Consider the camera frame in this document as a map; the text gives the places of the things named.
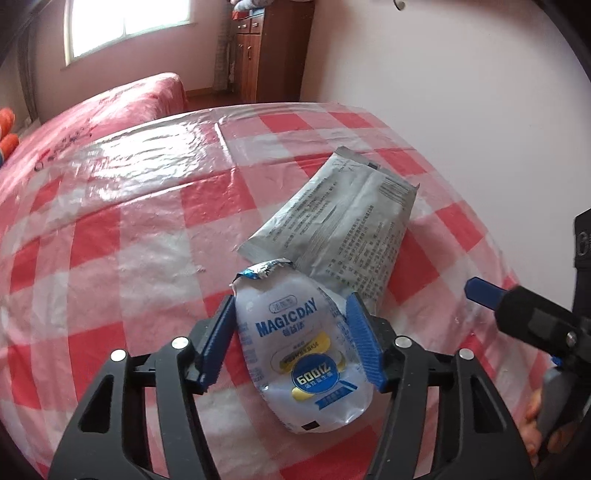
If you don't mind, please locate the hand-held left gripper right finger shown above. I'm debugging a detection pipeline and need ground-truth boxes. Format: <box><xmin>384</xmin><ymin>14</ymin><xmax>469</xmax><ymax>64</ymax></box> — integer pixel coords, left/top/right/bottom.
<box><xmin>344</xmin><ymin>291</ymin><xmax>536</xmax><ymax>480</ymax></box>

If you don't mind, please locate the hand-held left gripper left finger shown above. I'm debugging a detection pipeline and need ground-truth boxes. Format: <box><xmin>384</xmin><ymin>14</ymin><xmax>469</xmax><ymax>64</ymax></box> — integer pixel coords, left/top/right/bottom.
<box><xmin>48</xmin><ymin>293</ymin><xmax>237</xmax><ymax>480</ymax></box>

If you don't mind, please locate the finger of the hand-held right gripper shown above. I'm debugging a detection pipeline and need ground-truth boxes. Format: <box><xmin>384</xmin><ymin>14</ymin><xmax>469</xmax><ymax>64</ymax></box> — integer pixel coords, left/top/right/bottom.
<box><xmin>464</xmin><ymin>277</ymin><xmax>581</xmax><ymax>368</ymax></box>

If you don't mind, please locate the white blue printed pouch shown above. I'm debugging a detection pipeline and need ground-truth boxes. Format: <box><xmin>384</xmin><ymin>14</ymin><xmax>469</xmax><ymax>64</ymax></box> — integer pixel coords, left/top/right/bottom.
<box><xmin>231</xmin><ymin>258</ymin><xmax>373</xmax><ymax>437</ymax></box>

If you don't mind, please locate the grey foil bag with text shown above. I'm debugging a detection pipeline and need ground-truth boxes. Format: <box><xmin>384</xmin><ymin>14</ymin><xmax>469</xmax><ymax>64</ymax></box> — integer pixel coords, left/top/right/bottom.
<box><xmin>235</xmin><ymin>145</ymin><xmax>422</xmax><ymax>318</ymax></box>

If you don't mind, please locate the person's right hand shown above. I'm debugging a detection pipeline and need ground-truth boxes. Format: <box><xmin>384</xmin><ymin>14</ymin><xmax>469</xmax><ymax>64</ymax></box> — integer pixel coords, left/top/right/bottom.
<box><xmin>519</xmin><ymin>388</ymin><xmax>578</xmax><ymax>468</ymax></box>

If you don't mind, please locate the red checkered plastic tablecloth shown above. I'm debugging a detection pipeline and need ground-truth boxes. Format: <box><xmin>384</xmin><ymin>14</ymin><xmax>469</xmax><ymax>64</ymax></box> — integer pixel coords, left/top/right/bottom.
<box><xmin>0</xmin><ymin>102</ymin><xmax>550</xmax><ymax>480</ymax></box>

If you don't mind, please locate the pink love bedspread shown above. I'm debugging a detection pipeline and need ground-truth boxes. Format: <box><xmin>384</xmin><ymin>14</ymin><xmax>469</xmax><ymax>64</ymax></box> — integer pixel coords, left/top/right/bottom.
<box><xmin>0</xmin><ymin>71</ymin><xmax>188</xmax><ymax>185</ymax></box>

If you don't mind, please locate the striped curtain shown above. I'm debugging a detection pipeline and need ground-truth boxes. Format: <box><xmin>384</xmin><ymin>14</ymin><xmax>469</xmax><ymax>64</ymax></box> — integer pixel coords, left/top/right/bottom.
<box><xmin>213</xmin><ymin>18</ymin><xmax>234</xmax><ymax>94</ymax></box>

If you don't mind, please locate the brown wooden cabinet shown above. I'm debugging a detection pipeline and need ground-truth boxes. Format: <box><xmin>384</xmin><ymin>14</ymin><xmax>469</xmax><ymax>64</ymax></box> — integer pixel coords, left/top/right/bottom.
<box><xmin>233</xmin><ymin>0</ymin><xmax>317</xmax><ymax>105</ymax></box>

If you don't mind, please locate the grey curtain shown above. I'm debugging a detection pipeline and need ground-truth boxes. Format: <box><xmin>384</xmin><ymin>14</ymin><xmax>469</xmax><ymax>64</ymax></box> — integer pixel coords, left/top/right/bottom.
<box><xmin>16</xmin><ymin>41</ymin><xmax>43</xmax><ymax>123</ymax></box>

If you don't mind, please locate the window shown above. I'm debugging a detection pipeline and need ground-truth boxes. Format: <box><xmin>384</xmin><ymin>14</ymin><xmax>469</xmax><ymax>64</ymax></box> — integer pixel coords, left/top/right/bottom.
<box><xmin>62</xmin><ymin>0</ymin><xmax>192</xmax><ymax>71</ymax></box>

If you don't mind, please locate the folded bedding pile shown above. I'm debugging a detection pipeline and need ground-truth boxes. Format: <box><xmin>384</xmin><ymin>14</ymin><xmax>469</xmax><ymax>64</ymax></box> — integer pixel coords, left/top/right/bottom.
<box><xmin>228</xmin><ymin>0</ymin><xmax>319</xmax><ymax>21</ymax></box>

